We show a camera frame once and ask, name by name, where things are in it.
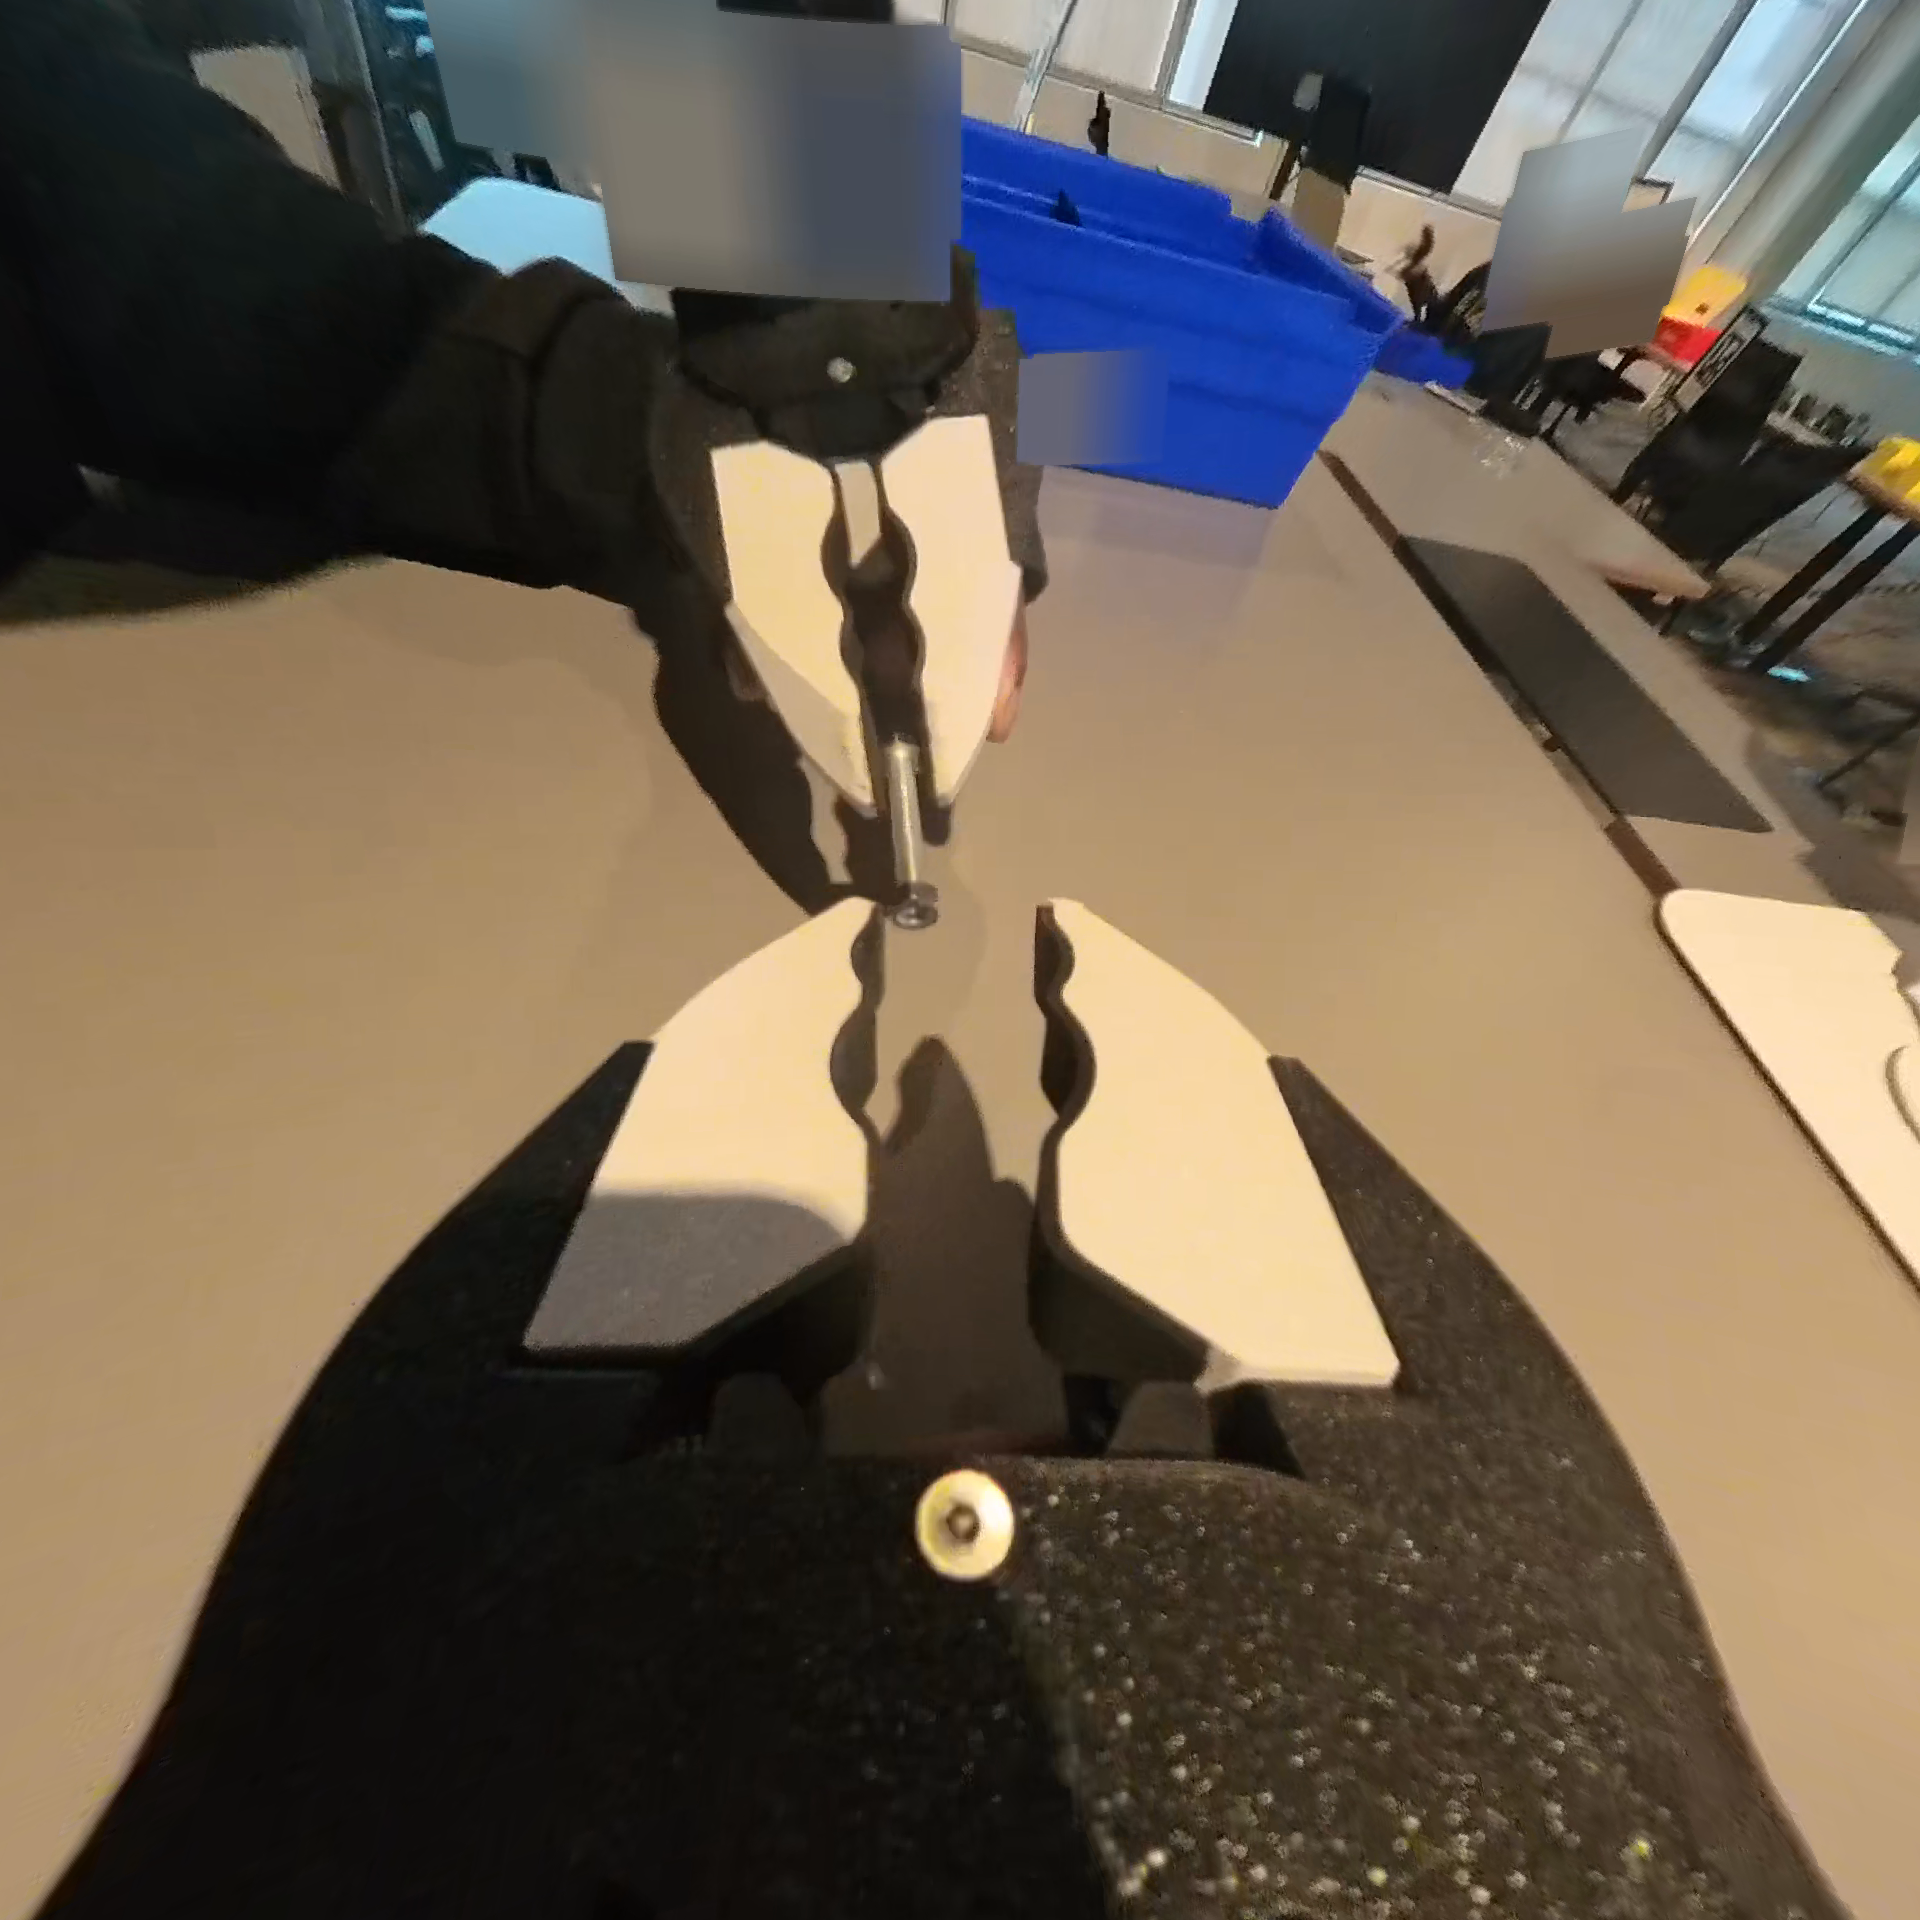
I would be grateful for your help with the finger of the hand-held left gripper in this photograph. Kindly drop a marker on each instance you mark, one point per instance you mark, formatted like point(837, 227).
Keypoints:
point(968, 599)
point(773, 586)

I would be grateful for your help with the white base board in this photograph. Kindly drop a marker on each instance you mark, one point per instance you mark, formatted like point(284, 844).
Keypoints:
point(1798, 1036)

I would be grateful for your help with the black chair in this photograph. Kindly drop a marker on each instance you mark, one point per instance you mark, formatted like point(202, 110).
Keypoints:
point(1724, 436)

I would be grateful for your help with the person's left forearm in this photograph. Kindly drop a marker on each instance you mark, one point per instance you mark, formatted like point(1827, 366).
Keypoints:
point(225, 301)

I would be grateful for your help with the silver bolt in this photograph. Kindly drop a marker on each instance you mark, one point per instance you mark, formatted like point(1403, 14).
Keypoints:
point(900, 819)

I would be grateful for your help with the black desk mat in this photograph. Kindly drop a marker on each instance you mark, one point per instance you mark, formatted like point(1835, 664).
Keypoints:
point(1574, 675)

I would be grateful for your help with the black television on stand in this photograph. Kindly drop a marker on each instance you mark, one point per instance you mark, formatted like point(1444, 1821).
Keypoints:
point(1380, 76)

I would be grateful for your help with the small blue bin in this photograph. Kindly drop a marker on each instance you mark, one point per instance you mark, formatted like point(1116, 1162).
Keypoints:
point(1425, 358)

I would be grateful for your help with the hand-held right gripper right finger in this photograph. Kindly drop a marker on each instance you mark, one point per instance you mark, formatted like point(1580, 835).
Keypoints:
point(1201, 1186)

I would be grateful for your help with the large window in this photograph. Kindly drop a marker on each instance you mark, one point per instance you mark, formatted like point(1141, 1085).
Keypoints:
point(1828, 135)

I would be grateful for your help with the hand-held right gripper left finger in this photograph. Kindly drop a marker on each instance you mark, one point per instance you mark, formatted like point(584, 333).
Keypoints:
point(721, 1142)

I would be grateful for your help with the blue plastic bin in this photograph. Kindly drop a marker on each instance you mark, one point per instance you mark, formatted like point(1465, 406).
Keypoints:
point(1080, 166)
point(1244, 375)

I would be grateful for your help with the printed marker board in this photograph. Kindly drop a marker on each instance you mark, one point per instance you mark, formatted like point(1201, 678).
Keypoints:
point(1722, 360)

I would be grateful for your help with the person's left hand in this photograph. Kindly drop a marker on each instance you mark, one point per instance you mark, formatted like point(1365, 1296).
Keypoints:
point(1018, 662)

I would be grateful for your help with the yellow red storage bin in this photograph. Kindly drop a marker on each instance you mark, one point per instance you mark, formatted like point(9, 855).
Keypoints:
point(1702, 307)

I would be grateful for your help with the silver nut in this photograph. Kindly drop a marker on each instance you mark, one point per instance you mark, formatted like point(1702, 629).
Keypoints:
point(909, 908)

